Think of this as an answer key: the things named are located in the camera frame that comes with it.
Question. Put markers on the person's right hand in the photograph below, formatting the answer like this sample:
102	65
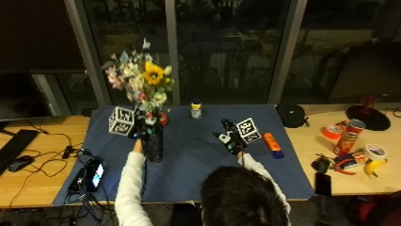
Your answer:
230	139

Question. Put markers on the person's left hand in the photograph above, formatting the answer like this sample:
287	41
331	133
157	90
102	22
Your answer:
141	127

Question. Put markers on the dark glass vase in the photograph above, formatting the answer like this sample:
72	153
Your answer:
153	147

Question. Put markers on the small red object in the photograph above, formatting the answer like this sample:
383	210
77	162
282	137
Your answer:
162	119

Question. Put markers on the white marker cube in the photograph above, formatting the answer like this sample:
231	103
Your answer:
249	130
121	121

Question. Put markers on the small bottle with yellow label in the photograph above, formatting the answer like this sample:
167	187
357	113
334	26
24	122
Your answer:
195	109

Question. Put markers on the orange tube with blue cap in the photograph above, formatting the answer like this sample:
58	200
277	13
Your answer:
273	145

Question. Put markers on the mixed flower bouquet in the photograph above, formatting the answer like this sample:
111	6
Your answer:
142	78

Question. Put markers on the black round pouch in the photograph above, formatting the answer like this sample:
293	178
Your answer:
290	115

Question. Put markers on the blue table mat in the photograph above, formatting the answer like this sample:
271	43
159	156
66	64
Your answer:
195	175

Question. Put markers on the black device with lit screen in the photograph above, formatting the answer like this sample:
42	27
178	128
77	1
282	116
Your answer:
93	177

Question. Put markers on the orange tape roll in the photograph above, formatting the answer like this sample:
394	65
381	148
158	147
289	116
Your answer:
331	132

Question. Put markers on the small black pouch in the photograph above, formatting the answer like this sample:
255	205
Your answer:
319	164

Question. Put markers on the red chips can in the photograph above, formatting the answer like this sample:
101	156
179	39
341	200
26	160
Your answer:
347	138

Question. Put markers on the black phone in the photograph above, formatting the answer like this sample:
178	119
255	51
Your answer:
322	184

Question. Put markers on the red and blue snack packet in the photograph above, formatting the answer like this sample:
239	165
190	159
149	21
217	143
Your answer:
351	159

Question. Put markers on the black monitor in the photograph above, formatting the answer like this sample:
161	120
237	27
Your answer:
20	94

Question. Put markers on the black keyboard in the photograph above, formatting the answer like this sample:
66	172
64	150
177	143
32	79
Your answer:
16	148

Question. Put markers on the black computer mouse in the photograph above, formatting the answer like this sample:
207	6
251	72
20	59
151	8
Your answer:
20	163

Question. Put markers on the black and red stand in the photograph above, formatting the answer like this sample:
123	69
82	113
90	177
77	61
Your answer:
367	116

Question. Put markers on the white tape roll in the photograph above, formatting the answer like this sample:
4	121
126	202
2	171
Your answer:
374	152

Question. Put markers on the yellow banana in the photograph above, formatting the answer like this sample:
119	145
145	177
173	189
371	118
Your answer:
373	167

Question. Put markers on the red bag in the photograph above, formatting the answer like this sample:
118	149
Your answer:
375	211

